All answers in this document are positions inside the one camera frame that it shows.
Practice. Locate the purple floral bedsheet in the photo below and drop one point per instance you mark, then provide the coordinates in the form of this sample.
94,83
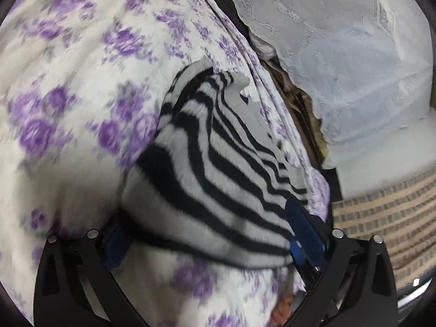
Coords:
85,58

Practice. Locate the brown folded blankets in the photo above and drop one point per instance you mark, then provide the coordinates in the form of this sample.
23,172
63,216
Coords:
303,112

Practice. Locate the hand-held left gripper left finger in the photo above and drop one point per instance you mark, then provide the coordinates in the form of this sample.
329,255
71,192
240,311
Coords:
114,247

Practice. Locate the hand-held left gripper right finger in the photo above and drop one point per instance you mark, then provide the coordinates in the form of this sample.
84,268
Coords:
305,235

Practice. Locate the white lace cover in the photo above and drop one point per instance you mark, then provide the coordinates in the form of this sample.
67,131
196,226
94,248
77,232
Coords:
340,58

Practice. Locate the black grey striped sweater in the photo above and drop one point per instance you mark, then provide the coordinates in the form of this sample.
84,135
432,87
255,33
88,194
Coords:
204,177

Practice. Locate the beige grid patterned cloth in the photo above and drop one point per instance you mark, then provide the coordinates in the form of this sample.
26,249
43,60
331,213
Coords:
374,211

